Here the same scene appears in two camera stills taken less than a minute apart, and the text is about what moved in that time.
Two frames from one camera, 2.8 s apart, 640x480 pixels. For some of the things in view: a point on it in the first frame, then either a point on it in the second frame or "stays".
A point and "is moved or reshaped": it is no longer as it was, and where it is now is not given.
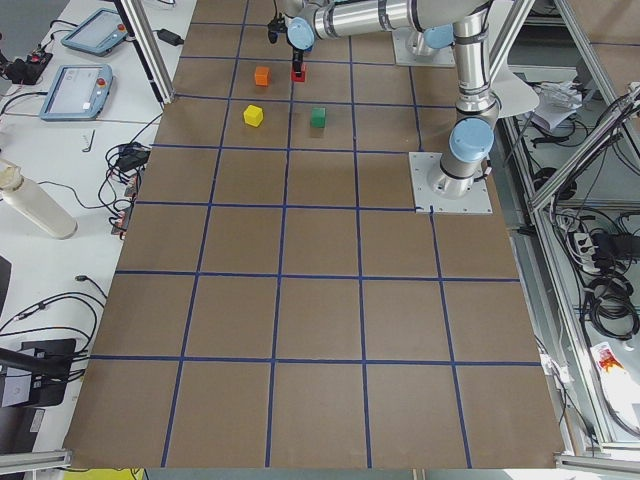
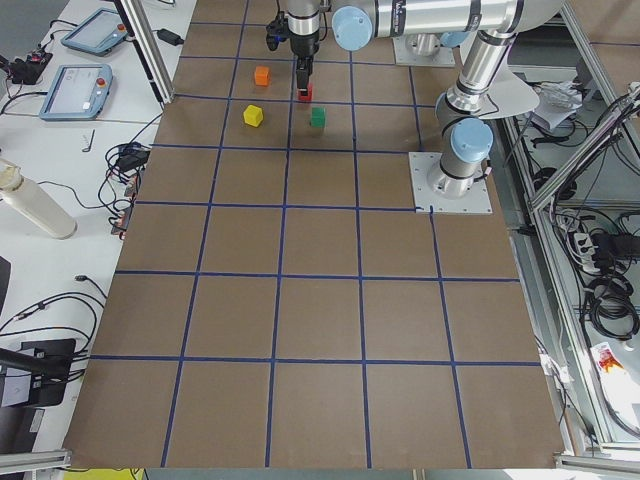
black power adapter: x=169 y=37 stays
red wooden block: x=296 y=78 is moved or reshaped
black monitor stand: x=47 y=362 stays
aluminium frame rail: x=149 y=46 stays
